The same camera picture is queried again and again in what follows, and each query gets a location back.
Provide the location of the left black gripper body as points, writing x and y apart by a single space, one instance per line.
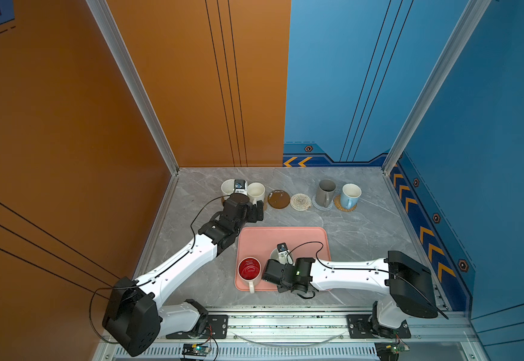
250 216

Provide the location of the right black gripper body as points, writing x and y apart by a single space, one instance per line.
284 289

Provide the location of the purple mug white inside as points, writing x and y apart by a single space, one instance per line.
274 255

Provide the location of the dark brown rimmed coaster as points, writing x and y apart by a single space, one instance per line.
279 199

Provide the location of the white woven round coaster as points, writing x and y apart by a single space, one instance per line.
300 202

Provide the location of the grey green mug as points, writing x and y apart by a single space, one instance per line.
325 192

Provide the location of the light blue mug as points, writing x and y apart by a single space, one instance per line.
350 196

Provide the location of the blue grey woven coaster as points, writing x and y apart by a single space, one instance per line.
321 208

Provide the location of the tan wicker round coaster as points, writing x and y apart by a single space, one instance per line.
339 206

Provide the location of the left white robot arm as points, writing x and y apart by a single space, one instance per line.
137 313

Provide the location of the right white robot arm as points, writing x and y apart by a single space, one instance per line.
406 287

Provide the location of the pink rectangular tray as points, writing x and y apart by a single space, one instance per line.
261 242

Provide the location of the red inside white mug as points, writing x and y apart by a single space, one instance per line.
250 273

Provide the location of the green circuit board left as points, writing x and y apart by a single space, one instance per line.
196 351

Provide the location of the circuit board right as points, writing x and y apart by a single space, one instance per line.
390 352

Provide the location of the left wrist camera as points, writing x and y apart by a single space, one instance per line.
240 186

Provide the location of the aluminium front rail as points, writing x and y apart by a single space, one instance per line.
322 334

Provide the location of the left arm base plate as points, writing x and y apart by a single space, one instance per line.
215 325

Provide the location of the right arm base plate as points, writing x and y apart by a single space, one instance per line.
363 326

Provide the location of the aluminium corner post left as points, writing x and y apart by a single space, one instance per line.
106 23

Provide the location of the aluminium corner post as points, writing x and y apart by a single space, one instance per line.
463 30
106 23

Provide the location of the aluminium corner post right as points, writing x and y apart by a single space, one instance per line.
463 30

